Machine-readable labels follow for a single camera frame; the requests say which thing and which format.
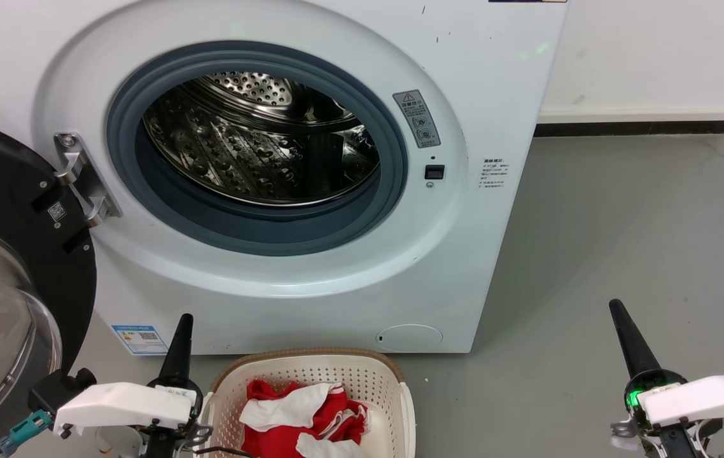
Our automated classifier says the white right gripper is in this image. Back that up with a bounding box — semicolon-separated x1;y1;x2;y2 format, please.
609;299;724;458

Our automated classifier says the small text sticker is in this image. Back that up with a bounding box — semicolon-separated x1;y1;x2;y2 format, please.
480;157;510;193

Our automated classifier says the white front-load washing machine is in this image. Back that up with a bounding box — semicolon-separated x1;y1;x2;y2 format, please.
0;0;569;355

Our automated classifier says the thin black cable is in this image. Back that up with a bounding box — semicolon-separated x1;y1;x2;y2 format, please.
191;444;254;458

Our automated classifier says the blue energy label sticker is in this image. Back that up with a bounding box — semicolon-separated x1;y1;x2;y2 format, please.
111;323;169;356

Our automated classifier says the stainless steel washing machine drum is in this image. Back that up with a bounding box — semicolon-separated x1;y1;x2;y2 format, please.
143;71;380;206

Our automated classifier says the grey warning sticker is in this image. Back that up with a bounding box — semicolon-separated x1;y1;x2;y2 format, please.
393;89;441;149

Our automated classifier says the round white filter cover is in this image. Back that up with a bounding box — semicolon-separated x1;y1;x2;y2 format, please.
376;324;444;352

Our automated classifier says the teal cable connector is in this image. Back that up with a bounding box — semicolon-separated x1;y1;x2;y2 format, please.
0;409;52;454

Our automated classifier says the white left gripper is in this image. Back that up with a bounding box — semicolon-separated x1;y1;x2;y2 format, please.
53;314;210;458

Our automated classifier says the grey rubber door gasket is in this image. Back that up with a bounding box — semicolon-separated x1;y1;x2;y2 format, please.
106;41;409;256

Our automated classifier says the cream plastic laundry basket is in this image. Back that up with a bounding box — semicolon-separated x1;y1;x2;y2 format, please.
200;347;417;458

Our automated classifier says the black wall baseboard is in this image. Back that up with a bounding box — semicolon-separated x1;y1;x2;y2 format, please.
535;120;724;137

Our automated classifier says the red and white garment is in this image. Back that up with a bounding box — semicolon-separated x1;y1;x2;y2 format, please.
239;380;370;458

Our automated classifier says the metal door hinge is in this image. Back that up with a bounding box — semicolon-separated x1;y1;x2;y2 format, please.
53;132;122;228

